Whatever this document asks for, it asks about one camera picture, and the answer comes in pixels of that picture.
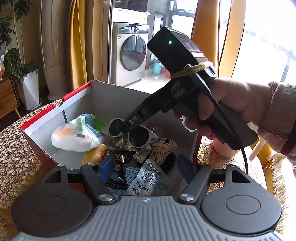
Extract yellow pig toy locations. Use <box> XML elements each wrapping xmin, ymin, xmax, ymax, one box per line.
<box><xmin>82</xmin><ymin>144</ymin><xmax>107</xmax><ymax>165</ymax></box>

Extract black snack packet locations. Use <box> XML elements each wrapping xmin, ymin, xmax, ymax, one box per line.
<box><xmin>105</xmin><ymin>150</ymin><xmax>136</xmax><ymax>190</ymax></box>

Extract white sunglasses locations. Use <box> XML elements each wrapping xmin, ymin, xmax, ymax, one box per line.
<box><xmin>108</xmin><ymin>118</ymin><xmax>159</xmax><ymax>150</ymax></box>

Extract cartoon face plush keychain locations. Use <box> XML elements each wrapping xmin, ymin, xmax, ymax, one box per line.
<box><xmin>149</xmin><ymin>138</ymin><xmax>177</xmax><ymax>165</ymax></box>

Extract white tissue pack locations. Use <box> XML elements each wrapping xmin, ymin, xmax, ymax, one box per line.
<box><xmin>51</xmin><ymin>113</ymin><xmax>108</xmax><ymax>152</ymax></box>

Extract white orange snack sachet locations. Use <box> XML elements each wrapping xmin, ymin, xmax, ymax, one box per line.
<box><xmin>125</xmin><ymin>159</ymin><xmax>172</xmax><ymax>196</ymax></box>

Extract light blue small carton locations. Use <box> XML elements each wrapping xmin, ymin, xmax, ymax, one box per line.
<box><xmin>108</xmin><ymin>167</ymin><xmax>140</xmax><ymax>200</ymax></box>

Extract person's right forearm sleeve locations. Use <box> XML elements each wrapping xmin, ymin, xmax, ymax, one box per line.
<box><xmin>258</xmin><ymin>82</ymin><xmax>295</xmax><ymax>164</ymax></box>

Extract person's right hand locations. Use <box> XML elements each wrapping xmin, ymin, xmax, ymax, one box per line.
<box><xmin>185</xmin><ymin>78</ymin><xmax>273</xmax><ymax>140</ymax></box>

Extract teal bottle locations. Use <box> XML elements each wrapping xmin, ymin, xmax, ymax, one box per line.
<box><xmin>152</xmin><ymin>60</ymin><xmax>162</xmax><ymax>75</ymax></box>

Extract red cardboard box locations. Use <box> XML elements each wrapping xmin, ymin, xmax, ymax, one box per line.
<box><xmin>21</xmin><ymin>80</ymin><xmax>197</xmax><ymax>169</ymax></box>

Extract washing machine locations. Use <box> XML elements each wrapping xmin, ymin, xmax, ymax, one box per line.
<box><xmin>111</xmin><ymin>22</ymin><xmax>150</xmax><ymax>86</ymax></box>

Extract wooden giraffe chair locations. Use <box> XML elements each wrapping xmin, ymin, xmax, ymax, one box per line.
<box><xmin>252</xmin><ymin>138</ymin><xmax>296</xmax><ymax>197</ymax></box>

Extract yellow curtain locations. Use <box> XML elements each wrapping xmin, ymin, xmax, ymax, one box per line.
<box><xmin>69</xmin><ymin>0</ymin><xmax>87</xmax><ymax>90</ymax></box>

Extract wooden sideboard cabinet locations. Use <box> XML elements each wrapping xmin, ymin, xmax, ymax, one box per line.
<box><xmin>0</xmin><ymin>77</ymin><xmax>21</xmax><ymax>118</ymax></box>

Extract white planter with plant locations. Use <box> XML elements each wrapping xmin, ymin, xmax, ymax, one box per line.
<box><xmin>1</xmin><ymin>1</ymin><xmax>42</xmax><ymax>110</ymax></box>

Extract white tumbler with handle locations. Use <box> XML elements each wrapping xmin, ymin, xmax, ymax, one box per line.
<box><xmin>212</xmin><ymin>136</ymin><xmax>266</xmax><ymax>162</ymax></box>

